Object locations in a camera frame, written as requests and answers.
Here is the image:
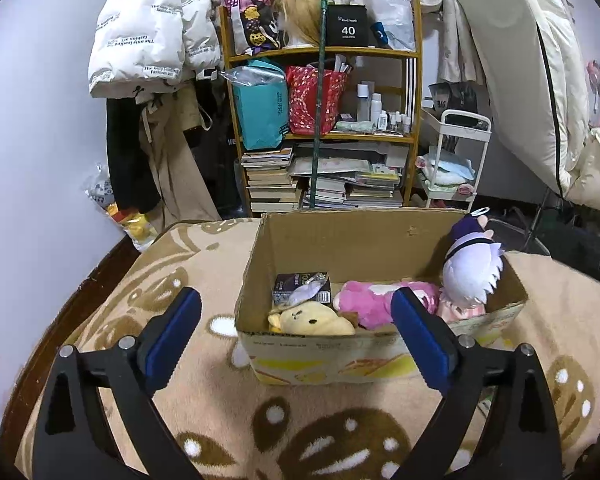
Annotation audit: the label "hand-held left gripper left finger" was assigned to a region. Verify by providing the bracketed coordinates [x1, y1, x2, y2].
[32, 287, 203, 480]

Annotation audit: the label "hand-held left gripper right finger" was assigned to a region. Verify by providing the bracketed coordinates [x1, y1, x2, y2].
[391, 287, 563, 480]

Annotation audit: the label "pink plush toy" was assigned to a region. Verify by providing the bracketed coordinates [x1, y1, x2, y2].
[332, 280, 443, 331]

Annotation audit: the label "purple-haired plush doll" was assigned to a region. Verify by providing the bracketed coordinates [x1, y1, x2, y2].
[437, 208, 503, 323]

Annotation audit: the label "printed cardboard box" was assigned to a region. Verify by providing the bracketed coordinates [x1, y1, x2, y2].
[234, 207, 528, 386]

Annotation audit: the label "yellow dog plush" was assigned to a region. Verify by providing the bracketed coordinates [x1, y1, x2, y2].
[267, 301, 356, 337]

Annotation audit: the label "black tissue pack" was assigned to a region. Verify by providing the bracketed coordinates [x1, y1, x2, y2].
[271, 272, 332, 307]

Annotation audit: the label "beige printed blanket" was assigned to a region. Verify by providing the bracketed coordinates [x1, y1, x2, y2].
[15, 217, 600, 480]

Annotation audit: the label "plastic bag of yellow toys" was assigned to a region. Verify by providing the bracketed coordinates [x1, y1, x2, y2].
[82, 162, 158, 253]

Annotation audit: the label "beige hanging coat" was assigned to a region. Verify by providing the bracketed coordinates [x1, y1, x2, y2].
[140, 85, 223, 233]

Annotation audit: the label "blue and white cloths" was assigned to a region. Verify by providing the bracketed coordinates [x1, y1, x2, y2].
[422, 147, 476, 186]

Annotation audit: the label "pile of papers and booklets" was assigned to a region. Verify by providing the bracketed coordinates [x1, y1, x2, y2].
[289, 142, 411, 209]

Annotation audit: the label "stack of books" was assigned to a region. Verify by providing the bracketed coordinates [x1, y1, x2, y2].
[241, 146, 301, 212]

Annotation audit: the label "black tote bag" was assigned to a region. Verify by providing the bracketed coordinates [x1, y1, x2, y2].
[195, 77, 246, 216]

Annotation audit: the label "black hanging garment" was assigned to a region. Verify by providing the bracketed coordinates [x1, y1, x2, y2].
[105, 95, 161, 216]

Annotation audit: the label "white trolley cart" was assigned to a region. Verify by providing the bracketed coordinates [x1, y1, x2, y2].
[420, 109, 493, 213]

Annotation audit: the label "row of small cosmetic bottles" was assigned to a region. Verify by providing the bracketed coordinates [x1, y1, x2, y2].
[356, 82, 413, 135]

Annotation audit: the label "teal paper bag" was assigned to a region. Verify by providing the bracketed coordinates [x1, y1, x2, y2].
[231, 60, 290, 151]

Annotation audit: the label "green pole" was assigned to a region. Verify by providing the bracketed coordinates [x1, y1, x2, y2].
[307, 0, 328, 211]

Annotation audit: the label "red gift bag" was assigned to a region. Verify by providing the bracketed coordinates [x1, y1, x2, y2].
[286, 64, 351, 136]

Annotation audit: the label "clear plastic bag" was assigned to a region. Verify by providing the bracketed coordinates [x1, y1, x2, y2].
[220, 62, 286, 86]

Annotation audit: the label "cream folded mattress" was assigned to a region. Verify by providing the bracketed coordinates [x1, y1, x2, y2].
[457, 0, 600, 213]

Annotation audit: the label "wooden shelf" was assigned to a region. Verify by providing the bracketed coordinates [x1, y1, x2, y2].
[219, 0, 423, 213]

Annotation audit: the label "white puffer jacket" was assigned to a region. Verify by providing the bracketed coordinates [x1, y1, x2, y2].
[88, 0, 223, 98]

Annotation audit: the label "black box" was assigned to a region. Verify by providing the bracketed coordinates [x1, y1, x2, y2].
[326, 5, 368, 47]

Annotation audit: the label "printed tote bag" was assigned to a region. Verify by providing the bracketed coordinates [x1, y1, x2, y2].
[223, 0, 283, 56]

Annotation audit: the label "white plastic bag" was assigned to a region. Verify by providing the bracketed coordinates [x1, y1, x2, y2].
[362, 0, 416, 52]

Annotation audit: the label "blonde wig head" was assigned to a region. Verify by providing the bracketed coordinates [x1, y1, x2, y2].
[272, 0, 326, 50]

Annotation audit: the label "dark wooden bed frame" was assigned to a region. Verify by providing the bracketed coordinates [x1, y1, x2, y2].
[0, 232, 146, 451]

